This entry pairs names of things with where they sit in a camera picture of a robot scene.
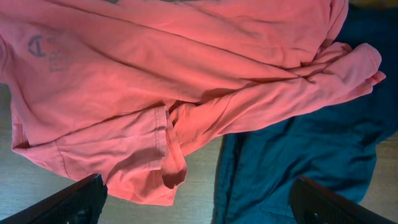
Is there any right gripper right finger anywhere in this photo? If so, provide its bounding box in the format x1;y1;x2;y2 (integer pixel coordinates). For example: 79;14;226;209
289;176;395;224

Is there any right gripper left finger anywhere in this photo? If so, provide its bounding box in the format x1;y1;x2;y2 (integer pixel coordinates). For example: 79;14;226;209
1;174;108;224

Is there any orange-red t-shirt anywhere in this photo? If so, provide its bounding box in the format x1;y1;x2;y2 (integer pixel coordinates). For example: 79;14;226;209
1;0;385;206

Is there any navy blue garment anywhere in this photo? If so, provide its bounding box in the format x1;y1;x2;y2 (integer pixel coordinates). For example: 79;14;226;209
213;6;397;223

